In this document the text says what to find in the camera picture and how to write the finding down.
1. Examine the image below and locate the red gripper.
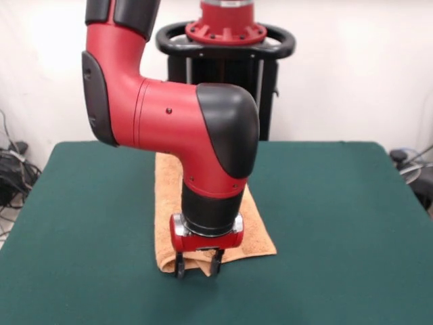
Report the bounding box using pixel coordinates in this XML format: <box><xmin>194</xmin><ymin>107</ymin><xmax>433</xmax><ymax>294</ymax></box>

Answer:
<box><xmin>170</xmin><ymin>213</ymin><xmax>245</xmax><ymax>280</ymax></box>

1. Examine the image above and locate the tan terry towel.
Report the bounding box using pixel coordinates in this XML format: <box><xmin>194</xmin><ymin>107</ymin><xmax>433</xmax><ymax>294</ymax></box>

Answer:
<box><xmin>154</xmin><ymin>152</ymin><xmax>277</xmax><ymax>278</ymax></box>

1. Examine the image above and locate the dark green table cloth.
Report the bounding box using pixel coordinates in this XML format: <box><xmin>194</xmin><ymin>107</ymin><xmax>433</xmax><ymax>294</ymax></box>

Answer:
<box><xmin>0</xmin><ymin>140</ymin><xmax>433</xmax><ymax>325</ymax></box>

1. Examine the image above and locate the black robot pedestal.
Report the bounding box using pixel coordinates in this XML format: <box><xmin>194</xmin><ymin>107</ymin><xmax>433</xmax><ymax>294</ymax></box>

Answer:
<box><xmin>155</xmin><ymin>22</ymin><xmax>297</xmax><ymax>142</ymax></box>

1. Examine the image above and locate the black cable bundle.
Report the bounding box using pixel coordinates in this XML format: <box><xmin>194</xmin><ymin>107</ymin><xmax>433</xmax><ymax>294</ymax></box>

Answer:
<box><xmin>0</xmin><ymin>108</ymin><xmax>42</xmax><ymax>238</ymax></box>

